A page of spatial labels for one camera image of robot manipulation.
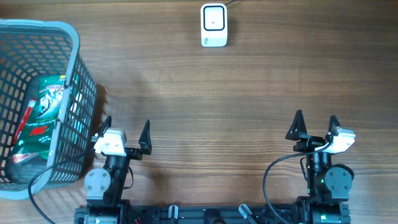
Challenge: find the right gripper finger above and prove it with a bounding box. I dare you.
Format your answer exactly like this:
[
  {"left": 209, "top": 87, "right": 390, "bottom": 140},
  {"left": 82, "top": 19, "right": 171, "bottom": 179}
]
[
  {"left": 285, "top": 110, "right": 308, "bottom": 140},
  {"left": 328, "top": 115, "right": 341, "bottom": 136}
]

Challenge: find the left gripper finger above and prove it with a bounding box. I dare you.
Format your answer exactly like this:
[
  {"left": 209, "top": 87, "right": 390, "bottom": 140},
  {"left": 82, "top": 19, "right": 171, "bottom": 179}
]
[
  {"left": 91, "top": 116, "right": 112, "bottom": 142},
  {"left": 139, "top": 120, "right": 152, "bottom": 151}
]

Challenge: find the green 3M gloves packet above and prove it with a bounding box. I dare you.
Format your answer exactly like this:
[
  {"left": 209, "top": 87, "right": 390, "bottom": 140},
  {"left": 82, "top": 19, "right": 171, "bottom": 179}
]
[{"left": 12, "top": 75, "right": 65, "bottom": 164}]

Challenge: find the long red sachet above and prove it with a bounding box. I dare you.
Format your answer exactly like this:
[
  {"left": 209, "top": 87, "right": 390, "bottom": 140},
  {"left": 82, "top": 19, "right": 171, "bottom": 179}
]
[{"left": 12, "top": 98, "right": 37, "bottom": 145}]

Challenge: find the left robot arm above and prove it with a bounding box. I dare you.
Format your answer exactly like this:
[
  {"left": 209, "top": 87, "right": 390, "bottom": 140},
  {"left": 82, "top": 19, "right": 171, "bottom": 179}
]
[{"left": 74, "top": 116, "right": 152, "bottom": 224}]

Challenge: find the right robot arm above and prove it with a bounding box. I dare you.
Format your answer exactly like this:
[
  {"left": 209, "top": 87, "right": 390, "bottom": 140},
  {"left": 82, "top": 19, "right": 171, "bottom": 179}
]
[{"left": 285, "top": 110, "right": 356, "bottom": 224}]

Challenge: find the grey plastic mesh basket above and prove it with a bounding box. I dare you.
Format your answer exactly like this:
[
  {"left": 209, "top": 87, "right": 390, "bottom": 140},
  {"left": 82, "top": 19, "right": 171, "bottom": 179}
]
[{"left": 1, "top": 19, "right": 97, "bottom": 200}]

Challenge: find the black right camera cable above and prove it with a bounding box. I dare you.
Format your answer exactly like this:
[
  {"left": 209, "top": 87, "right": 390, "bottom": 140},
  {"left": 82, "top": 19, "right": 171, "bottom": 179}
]
[{"left": 262, "top": 141, "right": 333, "bottom": 224}]

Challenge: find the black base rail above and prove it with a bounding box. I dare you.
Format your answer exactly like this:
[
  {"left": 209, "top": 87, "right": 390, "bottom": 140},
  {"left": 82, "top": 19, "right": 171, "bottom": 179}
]
[{"left": 74, "top": 198, "right": 351, "bottom": 224}]

